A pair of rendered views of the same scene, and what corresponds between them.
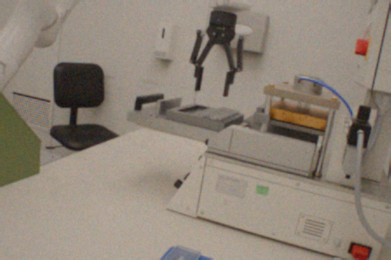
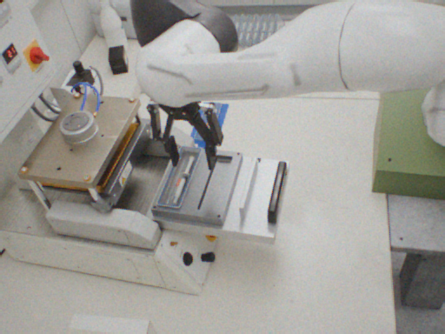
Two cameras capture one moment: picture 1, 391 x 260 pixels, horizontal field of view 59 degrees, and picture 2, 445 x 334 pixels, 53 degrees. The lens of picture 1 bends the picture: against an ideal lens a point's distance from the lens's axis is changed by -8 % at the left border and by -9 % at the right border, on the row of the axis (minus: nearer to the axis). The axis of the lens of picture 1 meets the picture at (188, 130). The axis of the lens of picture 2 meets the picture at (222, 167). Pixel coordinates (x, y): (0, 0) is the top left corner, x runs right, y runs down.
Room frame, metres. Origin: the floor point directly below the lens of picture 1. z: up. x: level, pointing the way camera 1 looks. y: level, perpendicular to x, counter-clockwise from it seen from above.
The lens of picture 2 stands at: (1.74, 0.02, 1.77)
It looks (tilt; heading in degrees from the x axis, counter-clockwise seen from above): 47 degrees down; 181
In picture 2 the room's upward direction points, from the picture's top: 10 degrees counter-clockwise
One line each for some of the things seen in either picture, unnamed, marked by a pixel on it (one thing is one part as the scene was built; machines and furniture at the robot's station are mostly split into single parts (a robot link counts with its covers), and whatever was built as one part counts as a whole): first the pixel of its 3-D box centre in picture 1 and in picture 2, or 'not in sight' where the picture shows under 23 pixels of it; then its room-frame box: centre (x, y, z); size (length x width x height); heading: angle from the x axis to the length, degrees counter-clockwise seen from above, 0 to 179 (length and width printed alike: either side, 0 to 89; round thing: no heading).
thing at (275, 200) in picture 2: (150, 100); (277, 190); (1.11, 0.13, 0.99); 0.15 x 0.02 x 0.04; 159
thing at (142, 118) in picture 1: (191, 116); (219, 188); (1.06, 0.00, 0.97); 0.30 x 0.22 x 0.08; 69
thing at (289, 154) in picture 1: (258, 147); (149, 139); (0.85, -0.17, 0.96); 0.26 x 0.05 x 0.07; 69
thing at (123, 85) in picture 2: not in sight; (109, 74); (0.23, -0.37, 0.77); 0.84 x 0.30 x 0.04; 163
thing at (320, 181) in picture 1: (305, 160); (94, 183); (0.94, -0.32, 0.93); 0.46 x 0.35 x 0.01; 69
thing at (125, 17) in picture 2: not in sight; (127, 9); (-0.06, -0.28, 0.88); 0.25 x 0.20 x 0.17; 67
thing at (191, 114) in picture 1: (207, 116); (198, 183); (1.04, -0.05, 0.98); 0.20 x 0.17 x 0.03; 159
